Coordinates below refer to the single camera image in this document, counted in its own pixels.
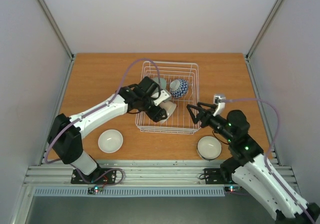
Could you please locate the celadon green ceramic bowl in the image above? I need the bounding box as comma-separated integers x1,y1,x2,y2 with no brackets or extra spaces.
152,77,167,89

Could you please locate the white bowl black rim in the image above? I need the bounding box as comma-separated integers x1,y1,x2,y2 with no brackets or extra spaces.
197,136,222,161

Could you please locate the red patterned bowl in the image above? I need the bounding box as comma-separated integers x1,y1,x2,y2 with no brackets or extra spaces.
169,79,189,99

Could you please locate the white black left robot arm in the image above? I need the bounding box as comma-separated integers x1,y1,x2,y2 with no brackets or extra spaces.
47,76,171,183

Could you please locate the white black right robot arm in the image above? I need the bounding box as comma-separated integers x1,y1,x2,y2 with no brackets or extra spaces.
186,102,320,224

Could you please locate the right green circuit board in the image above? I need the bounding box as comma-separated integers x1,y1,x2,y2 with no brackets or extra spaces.
224,185,242,192

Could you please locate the green circuit board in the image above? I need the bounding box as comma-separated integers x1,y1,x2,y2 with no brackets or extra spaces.
224,185,242,192
87,186,104,195

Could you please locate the left green circuit board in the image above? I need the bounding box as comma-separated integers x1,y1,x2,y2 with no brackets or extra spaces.
87,186,104,195

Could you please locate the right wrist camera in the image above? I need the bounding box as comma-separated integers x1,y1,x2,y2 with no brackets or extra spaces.
213,94,226,116

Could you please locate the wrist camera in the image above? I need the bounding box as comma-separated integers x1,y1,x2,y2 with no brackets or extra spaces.
151,89,172,106
213,94,226,116

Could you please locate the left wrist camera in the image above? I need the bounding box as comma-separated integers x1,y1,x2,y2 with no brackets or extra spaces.
151,89,172,106

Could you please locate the white wire dish rack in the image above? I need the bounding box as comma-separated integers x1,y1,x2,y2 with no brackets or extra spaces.
135,61,200,135

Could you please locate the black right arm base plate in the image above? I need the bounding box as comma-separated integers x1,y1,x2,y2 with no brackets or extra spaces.
203,168,235,185

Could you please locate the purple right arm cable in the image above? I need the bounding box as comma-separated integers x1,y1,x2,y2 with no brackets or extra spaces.
223,98,316,224

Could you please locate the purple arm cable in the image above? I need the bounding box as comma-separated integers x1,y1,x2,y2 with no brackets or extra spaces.
223,98,316,224
44,58,162,185

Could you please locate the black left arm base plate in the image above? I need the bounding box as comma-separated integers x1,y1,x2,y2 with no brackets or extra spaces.
70,168,117,185

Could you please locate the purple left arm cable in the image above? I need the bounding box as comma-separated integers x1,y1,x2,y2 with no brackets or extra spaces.
44,58,162,185

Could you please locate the aluminium rail base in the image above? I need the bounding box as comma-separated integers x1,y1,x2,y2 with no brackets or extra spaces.
23,159,298,187

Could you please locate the aluminium frame post right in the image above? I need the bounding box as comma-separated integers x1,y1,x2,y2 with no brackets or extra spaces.
245,0,285,61

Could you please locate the aluminium frame post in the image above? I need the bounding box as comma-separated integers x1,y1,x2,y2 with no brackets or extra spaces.
37,0,75,60
245,0,285,61

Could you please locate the grey slotted cable duct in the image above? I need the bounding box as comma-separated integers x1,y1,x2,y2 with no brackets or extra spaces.
33,187,225,198

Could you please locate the aluminium frame post left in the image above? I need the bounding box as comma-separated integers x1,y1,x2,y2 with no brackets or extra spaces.
37,0,75,60

